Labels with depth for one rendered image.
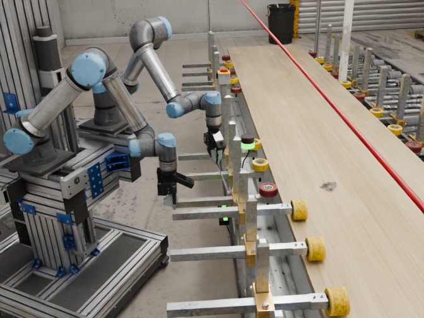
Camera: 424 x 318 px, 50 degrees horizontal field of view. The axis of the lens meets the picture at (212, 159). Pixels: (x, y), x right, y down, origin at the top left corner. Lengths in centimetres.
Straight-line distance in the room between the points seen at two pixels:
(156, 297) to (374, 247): 150
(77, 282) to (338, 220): 152
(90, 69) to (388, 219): 128
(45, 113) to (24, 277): 122
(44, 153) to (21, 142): 20
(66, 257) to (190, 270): 79
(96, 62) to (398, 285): 129
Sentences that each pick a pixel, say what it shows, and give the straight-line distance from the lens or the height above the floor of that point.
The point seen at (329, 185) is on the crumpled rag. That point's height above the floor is 91.
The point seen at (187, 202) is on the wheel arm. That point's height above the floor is 86.
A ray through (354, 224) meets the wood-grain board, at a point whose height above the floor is 90.
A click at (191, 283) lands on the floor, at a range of 289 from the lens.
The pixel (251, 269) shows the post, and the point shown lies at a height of 85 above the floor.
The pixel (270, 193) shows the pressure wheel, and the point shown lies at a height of 90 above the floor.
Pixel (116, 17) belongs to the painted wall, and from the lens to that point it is 995.
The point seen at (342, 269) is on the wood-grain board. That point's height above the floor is 90.
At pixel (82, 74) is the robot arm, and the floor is 147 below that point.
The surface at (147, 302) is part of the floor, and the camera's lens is 280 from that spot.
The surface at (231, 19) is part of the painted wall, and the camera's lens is 995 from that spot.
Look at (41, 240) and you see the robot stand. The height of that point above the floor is 42.
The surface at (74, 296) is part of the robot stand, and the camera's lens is 263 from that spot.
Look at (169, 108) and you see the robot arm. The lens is 206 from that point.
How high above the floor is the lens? 190
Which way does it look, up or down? 26 degrees down
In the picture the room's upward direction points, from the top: 2 degrees counter-clockwise
